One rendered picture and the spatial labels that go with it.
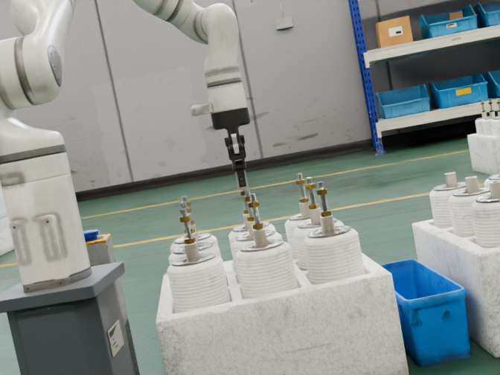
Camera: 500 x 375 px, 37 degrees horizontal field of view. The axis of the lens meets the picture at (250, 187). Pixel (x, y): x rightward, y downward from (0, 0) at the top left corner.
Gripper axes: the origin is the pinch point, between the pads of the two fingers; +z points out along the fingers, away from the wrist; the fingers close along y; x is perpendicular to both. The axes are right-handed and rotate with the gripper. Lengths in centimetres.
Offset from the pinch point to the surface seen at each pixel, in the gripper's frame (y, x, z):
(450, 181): 1.8, -42.0, 8.2
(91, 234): -22.4, 26.8, 2.6
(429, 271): -8.5, -32.4, 23.2
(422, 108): 412, -146, 6
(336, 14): 489, -106, -83
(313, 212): -12.0, -12.0, 7.3
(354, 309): -30.4, -14.2, 21.5
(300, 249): -13.3, -8.3, 13.5
